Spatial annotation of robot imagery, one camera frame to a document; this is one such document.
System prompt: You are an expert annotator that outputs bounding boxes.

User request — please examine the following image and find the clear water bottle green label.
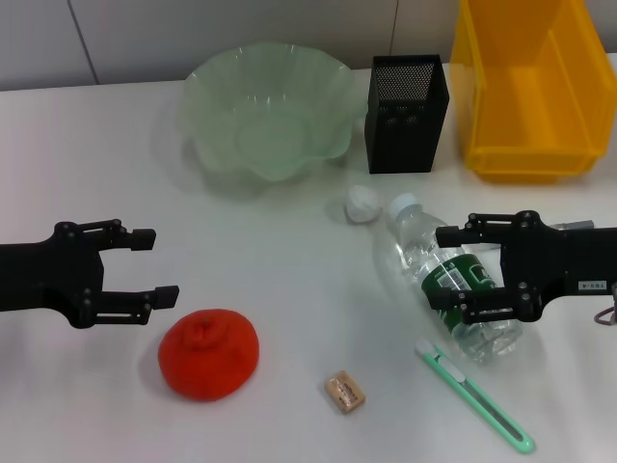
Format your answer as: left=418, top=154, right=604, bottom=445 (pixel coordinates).
left=373, top=192, right=524, bottom=366

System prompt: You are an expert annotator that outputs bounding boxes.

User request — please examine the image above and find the orange fruit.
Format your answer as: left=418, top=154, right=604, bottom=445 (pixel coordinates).
left=157, top=308, right=261, bottom=401

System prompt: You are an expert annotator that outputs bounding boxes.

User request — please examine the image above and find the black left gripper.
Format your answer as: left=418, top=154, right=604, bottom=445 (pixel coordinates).
left=0, top=219, right=180, bottom=329

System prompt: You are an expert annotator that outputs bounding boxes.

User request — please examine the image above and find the white paper ball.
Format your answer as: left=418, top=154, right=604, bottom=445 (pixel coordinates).
left=343, top=184, right=380, bottom=223

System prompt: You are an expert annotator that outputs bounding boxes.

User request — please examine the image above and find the green utility knife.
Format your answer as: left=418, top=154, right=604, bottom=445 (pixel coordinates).
left=416, top=339, right=536, bottom=455

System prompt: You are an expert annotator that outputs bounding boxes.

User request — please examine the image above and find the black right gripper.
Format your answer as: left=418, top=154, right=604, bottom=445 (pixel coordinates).
left=423, top=210, right=617, bottom=325

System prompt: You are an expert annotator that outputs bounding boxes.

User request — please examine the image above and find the black mesh pen holder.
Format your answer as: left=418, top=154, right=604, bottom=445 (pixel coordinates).
left=364, top=53, right=450, bottom=175

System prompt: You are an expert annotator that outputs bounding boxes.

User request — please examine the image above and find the green glass fruit bowl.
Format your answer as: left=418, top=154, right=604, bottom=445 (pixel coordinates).
left=175, top=44, right=368, bottom=183

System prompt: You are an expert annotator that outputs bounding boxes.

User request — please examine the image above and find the tan eraser block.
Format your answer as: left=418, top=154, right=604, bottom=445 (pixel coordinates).
left=323, top=369, right=366, bottom=415

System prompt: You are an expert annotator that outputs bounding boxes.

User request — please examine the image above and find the yellow plastic bin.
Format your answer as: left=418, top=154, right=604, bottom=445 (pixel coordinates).
left=448, top=0, right=617, bottom=184

